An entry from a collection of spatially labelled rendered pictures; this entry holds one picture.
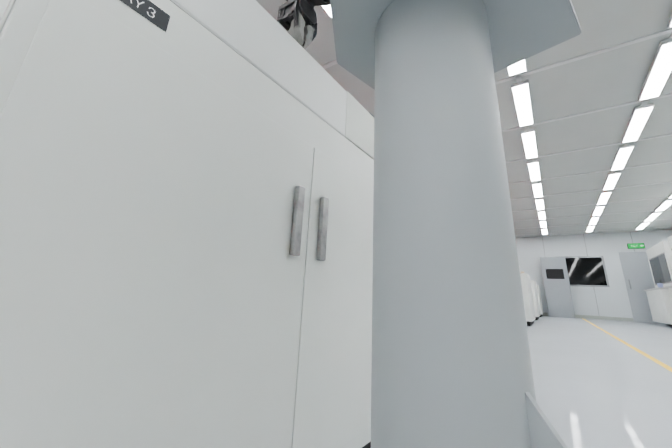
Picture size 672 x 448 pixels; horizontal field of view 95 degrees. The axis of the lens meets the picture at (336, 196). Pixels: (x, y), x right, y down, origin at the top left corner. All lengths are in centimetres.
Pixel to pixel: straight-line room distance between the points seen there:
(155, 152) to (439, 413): 43
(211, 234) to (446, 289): 34
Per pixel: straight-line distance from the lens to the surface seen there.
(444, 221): 32
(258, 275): 55
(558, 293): 1276
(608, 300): 1358
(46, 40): 48
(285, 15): 96
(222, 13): 65
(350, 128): 88
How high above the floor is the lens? 42
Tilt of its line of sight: 17 degrees up
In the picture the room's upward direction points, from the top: 3 degrees clockwise
